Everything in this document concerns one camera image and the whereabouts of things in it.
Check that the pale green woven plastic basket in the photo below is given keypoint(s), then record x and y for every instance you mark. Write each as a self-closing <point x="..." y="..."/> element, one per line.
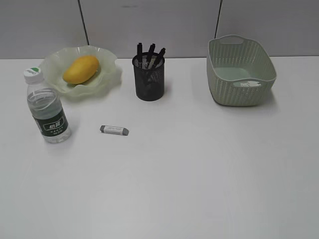
<point x="233" y="58"/>

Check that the white waste paper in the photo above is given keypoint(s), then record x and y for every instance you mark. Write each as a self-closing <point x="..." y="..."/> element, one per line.
<point x="247" y="84"/>

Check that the black marker pen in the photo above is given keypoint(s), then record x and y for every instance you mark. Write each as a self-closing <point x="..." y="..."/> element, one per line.
<point x="140" y="55"/>
<point x="150" y="54"/>
<point x="156" y="62"/>

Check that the grey white eraser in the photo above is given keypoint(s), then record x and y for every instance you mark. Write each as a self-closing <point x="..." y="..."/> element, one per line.
<point x="114" y="130"/>

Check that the clear water bottle green label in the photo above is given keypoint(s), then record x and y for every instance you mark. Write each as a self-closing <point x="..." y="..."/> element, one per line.
<point x="46" y="107"/>

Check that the pale green wavy glass plate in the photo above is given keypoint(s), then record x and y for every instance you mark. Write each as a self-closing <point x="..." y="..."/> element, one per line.
<point x="107" y="77"/>

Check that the black mesh pen holder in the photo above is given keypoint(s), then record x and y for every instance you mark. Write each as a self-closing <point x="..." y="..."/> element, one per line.
<point x="149" y="84"/>

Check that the yellow mango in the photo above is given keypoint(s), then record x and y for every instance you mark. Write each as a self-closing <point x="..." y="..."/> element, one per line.
<point x="81" y="70"/>

